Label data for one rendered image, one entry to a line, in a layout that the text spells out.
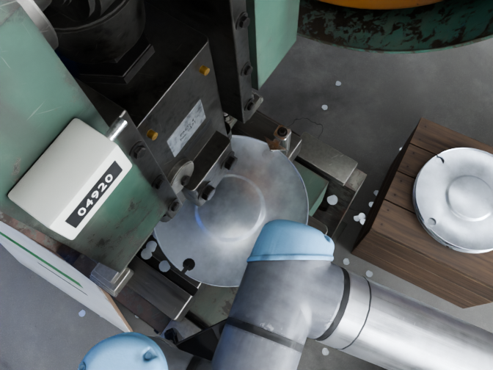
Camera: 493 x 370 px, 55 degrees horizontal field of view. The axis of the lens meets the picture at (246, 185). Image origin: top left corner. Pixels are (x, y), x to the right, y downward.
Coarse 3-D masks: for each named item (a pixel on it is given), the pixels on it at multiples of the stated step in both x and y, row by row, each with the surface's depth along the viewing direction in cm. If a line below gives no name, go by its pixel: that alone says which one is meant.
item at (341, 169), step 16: (304, 144) 106; (320, 144) 106; (304, 160) 105; (320, 160) 105; (336, 160) 105; (352, 160) 105; (336, 176) 104; (352, 176) 106; (336, 192) 112; (352, 192) 106; (320, 208) 130; (336, 208) 121; (336, 224) 132; (336, 240) 161
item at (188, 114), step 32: (160, 32) 54; (192, 32) 54; (64, 64) 54; (96, 64) 52; (128, 64) 51; (160, 64) 53; (192, 64) 54; (128, 96) 52; (160, 96) 52; (192, 96) 58; (160, 128) 55; (192, 128) 63; (224, 128) 75; (160, 160) 60; (192, 160) 70; (224, 160) 73; (192, 192) 70
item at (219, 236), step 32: (256, 160) 91; (288, 160) 90; (224, 192) 88; (256, 192) 88; (288, 192) 88; (160, 224) 87; (192, 224) 87; (224, 224) 86; (256, 224) 86; (192, 256) 85; (224, 256) 85
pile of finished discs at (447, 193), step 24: (432, 168) 131; (456, 168) 131; (480, 168) 130; (432, 192) 129; (456, 192) 128; (480, 192) 127; (432, 216) 126; (456, 216) 126; (480, 216) 125; (456, 240) 124; (480, 240) 124
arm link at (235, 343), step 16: (224, 336) 42; (240, 336) 41; (256, 336) 40; (224, 352) 41; (240, 352) 40; (256, 352) 40; (272, 352) 40; (288, 352) 41; (192, 368) 41; (208, 368) 41; (224, 368) 40; (240, 368) 40; (256, 368) 40; (272, 368) 40; (288, 368) 41
